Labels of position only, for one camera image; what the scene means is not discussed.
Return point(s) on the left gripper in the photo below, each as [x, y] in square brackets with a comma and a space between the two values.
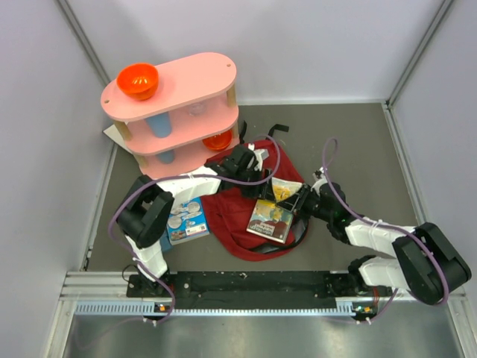
[262, 190]

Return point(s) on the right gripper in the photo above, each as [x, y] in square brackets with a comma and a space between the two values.
[292, 203]

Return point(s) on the yellow and maroon book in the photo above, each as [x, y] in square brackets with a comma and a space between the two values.
[270, 221]

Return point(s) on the red backpack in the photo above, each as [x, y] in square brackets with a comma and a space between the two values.
[228, 214]

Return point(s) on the blue illustrated book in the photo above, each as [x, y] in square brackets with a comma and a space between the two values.
[187, 221]

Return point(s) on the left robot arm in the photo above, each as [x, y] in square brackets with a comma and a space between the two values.
[143, 215]

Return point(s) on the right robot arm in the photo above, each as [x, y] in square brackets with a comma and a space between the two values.
[420, 260]

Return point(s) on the orange bowl lower shelf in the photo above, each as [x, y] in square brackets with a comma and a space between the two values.
[218, 142]

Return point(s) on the pink three-tier wooden shelf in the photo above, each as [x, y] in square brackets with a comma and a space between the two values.
[207, 77]

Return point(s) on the clear plastic cup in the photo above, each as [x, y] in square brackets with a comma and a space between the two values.
[197, 109]

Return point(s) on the blue plastic cup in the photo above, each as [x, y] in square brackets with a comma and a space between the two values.
[160, 125]

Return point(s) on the orange bowl on top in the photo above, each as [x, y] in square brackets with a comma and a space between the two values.
[138, 81]

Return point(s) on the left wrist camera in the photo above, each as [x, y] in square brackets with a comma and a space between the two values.
[260, 155]

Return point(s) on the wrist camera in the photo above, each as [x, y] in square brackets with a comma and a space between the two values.
[320, 180]
[260, 155]

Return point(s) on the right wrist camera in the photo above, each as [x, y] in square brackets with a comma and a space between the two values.
[320, 180]

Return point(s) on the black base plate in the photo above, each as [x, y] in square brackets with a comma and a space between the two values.
[249, 290]

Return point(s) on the aluminium frame rail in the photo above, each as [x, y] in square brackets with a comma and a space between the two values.
[95, 286]

